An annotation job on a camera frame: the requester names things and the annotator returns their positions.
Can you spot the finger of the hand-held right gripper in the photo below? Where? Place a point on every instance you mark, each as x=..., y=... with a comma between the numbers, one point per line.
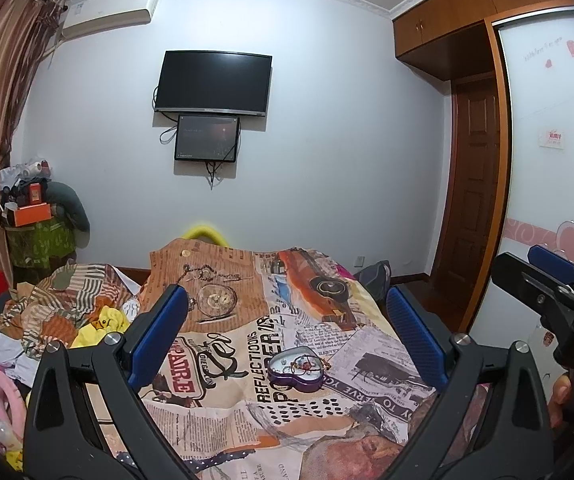
x=522, y=280
x=552, y=262

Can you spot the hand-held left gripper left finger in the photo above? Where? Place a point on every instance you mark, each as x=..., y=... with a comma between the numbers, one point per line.
x=159, y=330

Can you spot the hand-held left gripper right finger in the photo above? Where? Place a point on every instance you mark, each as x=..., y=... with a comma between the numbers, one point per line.
x=412, y=330

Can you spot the purple heart-shaped tin box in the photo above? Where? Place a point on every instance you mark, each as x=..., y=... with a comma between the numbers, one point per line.
x=297, y=384

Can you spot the person's right hand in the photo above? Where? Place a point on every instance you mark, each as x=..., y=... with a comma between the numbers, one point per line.
x=559, y=395

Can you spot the yellow plush toy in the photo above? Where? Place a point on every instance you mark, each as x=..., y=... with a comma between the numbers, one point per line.
x=107, y=325

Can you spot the grey blue backpack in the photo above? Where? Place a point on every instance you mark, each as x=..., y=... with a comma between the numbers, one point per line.
x=374, y=275

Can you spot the pink cloth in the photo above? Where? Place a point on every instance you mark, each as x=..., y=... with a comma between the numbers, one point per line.
x=344, y=271

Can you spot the printed newspaper pattern blanket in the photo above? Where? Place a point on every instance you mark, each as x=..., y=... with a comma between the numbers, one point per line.
x=247, y=310

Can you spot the striped cloth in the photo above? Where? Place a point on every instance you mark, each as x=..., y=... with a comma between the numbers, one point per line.
x=67, y=300

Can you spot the brown wooden door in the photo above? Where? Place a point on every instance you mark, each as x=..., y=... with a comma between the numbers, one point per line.
x=472, y=185

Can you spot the yellow plastic object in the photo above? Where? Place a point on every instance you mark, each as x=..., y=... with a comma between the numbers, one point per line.
x=206, y=233

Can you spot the dark dotted cloth strip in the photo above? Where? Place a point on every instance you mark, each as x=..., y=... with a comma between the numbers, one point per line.
x=167, y=460

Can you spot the green printed bag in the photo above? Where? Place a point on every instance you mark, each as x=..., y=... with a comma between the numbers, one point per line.
x=42, y=247

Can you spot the wooden wardrobe with white door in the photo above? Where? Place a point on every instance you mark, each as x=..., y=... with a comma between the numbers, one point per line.
x=542, y=110

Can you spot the small orange box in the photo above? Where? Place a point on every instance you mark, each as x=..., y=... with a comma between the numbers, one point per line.
x=35, y=193

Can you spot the white plastic bags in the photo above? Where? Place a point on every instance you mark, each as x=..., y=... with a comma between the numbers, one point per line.
x=19, y=175

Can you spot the white air conditioner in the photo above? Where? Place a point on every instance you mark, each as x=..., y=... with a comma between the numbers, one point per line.
x=109, y=15

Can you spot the small black wall monitor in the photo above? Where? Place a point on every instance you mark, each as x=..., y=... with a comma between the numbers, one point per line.
x=207, y=137

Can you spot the black wall television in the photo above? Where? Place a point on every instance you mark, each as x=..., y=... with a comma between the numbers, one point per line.
x=212, y=82

